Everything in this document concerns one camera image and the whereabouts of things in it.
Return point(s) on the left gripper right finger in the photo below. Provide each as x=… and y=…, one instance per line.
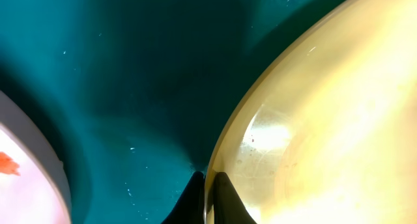
x=228, y=207

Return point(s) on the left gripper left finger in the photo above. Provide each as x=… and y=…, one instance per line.
x=190, y=205

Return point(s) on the yellow green plate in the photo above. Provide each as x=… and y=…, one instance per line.
x=327, y=134

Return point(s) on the white plate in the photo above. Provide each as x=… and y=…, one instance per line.
x=34, y=187

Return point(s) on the teal plastic tray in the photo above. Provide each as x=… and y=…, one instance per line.
x=133, y=94

